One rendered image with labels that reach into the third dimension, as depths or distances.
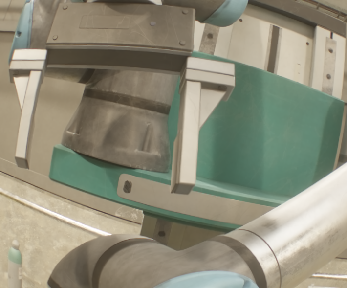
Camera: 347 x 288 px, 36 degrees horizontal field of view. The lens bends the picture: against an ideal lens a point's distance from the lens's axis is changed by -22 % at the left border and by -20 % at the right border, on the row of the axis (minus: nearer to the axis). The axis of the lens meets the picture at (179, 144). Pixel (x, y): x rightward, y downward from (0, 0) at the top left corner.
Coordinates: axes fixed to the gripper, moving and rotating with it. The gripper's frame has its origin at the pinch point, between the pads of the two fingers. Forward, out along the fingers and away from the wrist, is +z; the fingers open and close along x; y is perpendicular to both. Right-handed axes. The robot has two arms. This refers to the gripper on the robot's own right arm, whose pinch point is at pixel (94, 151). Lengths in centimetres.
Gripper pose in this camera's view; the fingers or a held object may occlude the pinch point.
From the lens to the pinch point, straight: 47.7
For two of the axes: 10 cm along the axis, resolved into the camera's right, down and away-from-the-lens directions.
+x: -9.8, -1.2, -1.3
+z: -0.7, 9.3, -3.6
